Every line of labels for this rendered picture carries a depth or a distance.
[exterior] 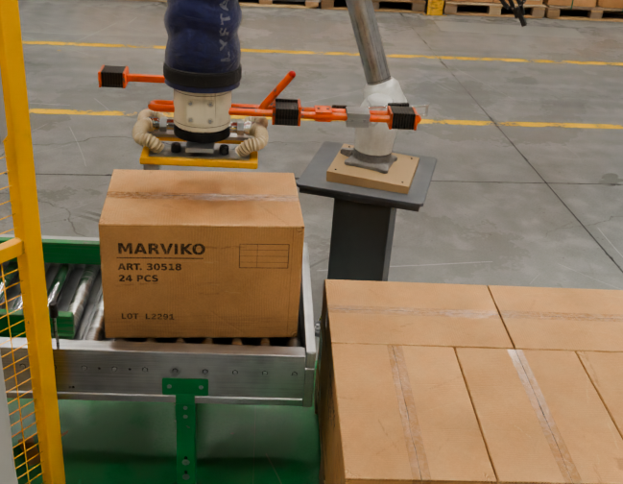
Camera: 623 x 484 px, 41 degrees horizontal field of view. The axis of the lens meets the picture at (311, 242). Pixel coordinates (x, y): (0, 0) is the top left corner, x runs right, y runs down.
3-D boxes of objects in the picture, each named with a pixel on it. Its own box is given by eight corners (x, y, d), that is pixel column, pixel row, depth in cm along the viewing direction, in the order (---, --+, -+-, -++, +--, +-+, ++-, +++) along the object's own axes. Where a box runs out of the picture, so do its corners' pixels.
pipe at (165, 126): (139, 150, 238) (139, 132, 235) (150, 120, 260) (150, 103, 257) (257, 156, 240) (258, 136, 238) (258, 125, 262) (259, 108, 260)
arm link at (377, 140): (347, 151, 328) (355, 98, 318) (359, 136, 344) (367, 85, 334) (388, 159, 325) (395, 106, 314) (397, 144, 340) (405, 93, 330)
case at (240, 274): (105, 338, 257) (98, 223, 238) (118, 273, 292) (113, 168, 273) (297, 337, 264) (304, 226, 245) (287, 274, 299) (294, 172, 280)
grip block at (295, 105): (272, 126, 244) (273, 107, 242) (272, 114, 253) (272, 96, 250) (299, 127, 245) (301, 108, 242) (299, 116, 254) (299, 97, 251)
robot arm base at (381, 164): (347, 148, 347) (348, 135, 344) (397, 158, 341) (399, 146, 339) (333, 162, 331) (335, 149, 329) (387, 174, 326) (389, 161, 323)
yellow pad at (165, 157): (139, 164, 238) (138, 148, 235) (143, 151, 247) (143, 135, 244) (257, 169, 240) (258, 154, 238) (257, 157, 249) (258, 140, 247)
